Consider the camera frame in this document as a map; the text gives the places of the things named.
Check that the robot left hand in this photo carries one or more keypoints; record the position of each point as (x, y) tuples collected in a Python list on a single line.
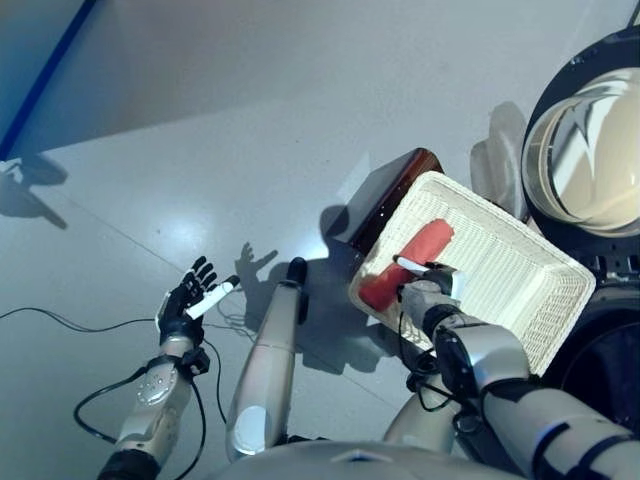
[(180, 315)]

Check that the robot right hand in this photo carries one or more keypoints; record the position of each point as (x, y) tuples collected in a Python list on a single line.
[(442, 275)]

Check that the red cloth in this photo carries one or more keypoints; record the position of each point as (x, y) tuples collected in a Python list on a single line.
[(430, 240)]

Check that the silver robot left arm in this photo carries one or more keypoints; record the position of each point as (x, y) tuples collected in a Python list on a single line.
[(150, 395)]

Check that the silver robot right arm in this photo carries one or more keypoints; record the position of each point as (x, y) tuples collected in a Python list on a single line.
[(500, 360)]

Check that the grey washing machine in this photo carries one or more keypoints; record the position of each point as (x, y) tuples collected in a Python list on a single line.
[(610, 360)]

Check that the white wicker basket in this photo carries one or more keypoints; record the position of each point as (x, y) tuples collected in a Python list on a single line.
[(500, 260)]

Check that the silver robot left leg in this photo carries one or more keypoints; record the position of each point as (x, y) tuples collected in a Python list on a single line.
[(270, 350)]

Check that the silver robot leg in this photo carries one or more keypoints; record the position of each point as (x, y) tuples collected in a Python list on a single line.
[(420, 425), (270, 350)]

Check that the brown glossy box stool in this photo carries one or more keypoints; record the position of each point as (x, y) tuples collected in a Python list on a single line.
[(390, 190)]

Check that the silver robot right leg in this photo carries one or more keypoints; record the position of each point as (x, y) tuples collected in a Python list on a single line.
[(420, 425)]

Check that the round glass washer door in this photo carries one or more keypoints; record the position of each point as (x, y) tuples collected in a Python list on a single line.
[(590, 165)]

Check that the silver robot torso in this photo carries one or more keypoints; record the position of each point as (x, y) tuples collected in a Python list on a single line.
[(350, 462)]

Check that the blue-edged white panel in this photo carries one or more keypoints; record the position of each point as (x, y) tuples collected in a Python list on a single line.
[(30, 75)]

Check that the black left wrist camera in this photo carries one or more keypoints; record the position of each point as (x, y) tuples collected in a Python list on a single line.
[(196, 362)]

